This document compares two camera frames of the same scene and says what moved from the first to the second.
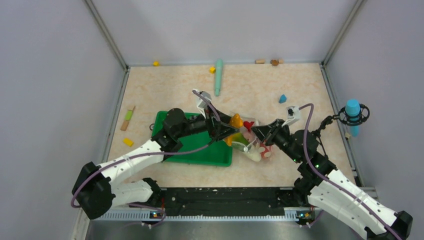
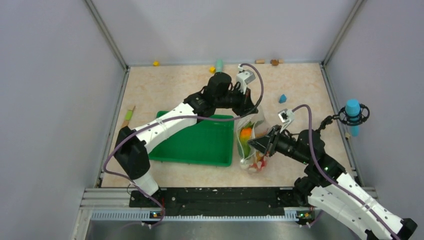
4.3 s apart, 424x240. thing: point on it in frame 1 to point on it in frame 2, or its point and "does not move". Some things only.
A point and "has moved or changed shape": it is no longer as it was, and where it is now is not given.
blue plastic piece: x=283 y=99 does not move
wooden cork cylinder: x=260 y=61 does not move
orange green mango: x=237 y=138 to x=246 y=133
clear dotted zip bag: x=255 y=150 has moved or changed shape
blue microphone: x=352 y=108 does not move
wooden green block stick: x=127 y=117 does not move
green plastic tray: x=218 y=154 does not move
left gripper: x=219 y=130 to x=246 y=107
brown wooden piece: x=274 y=62 does not move
